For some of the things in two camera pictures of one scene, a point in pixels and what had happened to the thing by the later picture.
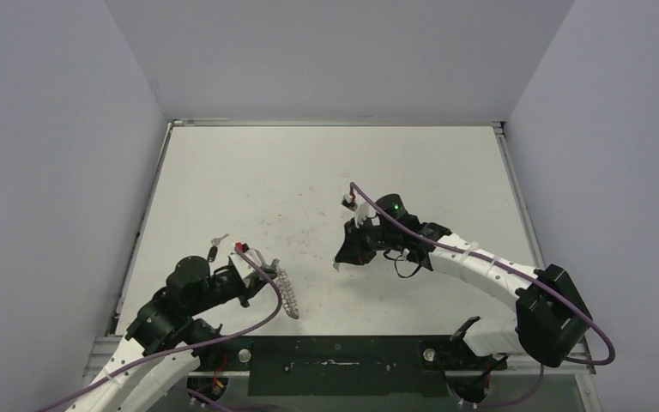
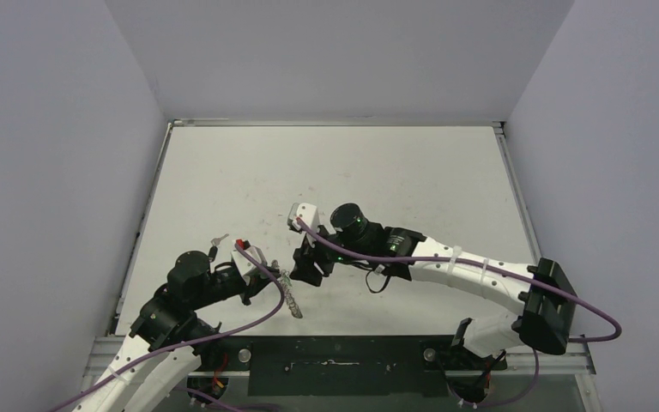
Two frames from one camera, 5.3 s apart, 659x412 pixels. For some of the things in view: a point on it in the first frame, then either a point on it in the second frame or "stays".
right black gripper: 360,239 -> 311,264
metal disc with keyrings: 287,299 stays
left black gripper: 257,281 stays
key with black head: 214,250 stays
